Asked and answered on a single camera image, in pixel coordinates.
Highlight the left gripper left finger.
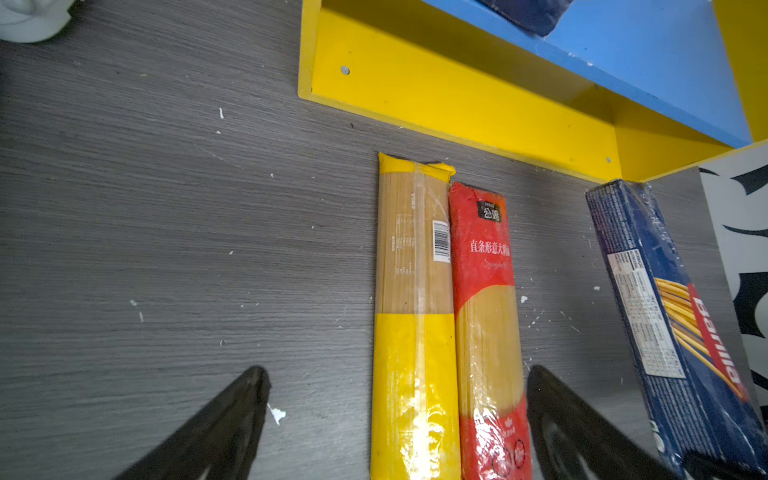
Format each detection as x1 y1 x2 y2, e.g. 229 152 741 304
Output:
117 365 271 479

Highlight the yellow shelf unit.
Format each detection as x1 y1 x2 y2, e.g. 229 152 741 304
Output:
298 1 767 183

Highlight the red spaghetti bag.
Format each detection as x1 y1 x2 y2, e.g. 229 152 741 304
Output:
449 182 532 479

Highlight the white round device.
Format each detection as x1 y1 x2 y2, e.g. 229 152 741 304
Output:
1 0 75 44

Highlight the blue Barilla pasta box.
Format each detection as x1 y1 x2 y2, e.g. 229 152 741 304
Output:
479 0 573 37

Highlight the blue Barilla spaghetti bag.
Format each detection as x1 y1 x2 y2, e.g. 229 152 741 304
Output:
585 180 767 478

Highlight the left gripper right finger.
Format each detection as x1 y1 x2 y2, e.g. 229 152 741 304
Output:
526 365 677 479

